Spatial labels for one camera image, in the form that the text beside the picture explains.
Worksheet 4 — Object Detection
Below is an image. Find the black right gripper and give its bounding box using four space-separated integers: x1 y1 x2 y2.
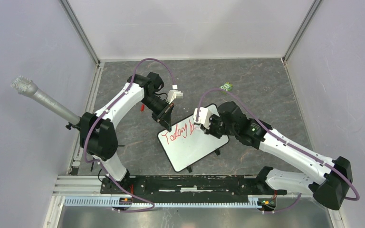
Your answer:
200 113 237 139

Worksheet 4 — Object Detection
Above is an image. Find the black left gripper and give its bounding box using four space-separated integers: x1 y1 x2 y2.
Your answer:
141 94 175 132

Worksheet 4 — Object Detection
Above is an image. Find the small white whiteboard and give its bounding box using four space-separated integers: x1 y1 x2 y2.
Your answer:
157 115 230 172

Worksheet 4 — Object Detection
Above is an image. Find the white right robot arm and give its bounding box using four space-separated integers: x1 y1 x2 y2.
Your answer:
193 101 353 210

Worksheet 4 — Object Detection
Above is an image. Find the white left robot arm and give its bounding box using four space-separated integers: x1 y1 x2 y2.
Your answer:
78 72 174 194

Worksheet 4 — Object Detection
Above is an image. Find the green toy block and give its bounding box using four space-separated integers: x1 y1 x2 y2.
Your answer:
220 82 233 92

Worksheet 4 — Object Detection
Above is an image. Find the toothed light blue strip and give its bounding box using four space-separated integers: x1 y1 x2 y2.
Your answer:
64 196 261 209

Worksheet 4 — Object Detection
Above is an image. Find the silver microphone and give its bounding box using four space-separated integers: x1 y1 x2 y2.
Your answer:
10 76 80 130

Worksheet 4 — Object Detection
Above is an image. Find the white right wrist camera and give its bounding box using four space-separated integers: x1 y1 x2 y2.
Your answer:
193 107 213 130

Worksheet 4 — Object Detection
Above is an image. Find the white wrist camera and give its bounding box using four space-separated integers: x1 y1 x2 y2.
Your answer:
193 107 213 130
166 85 183 104

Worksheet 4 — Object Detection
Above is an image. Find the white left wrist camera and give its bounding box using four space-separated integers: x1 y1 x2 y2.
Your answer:
166 85 183 104

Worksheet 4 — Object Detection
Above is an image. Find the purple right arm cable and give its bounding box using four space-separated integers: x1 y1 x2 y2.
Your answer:
196 88 360 215

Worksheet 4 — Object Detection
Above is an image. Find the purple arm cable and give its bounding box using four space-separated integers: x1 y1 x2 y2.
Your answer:
196 88 360 215
80 58 178 214

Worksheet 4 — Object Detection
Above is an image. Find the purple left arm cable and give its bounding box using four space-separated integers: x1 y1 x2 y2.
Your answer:
80 58 178 214

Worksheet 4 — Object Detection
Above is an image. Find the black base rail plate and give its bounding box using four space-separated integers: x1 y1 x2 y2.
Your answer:
100 175 288 204

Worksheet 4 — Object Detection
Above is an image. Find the aluminium frame rail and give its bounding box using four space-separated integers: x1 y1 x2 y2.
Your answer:
53 176 102 196

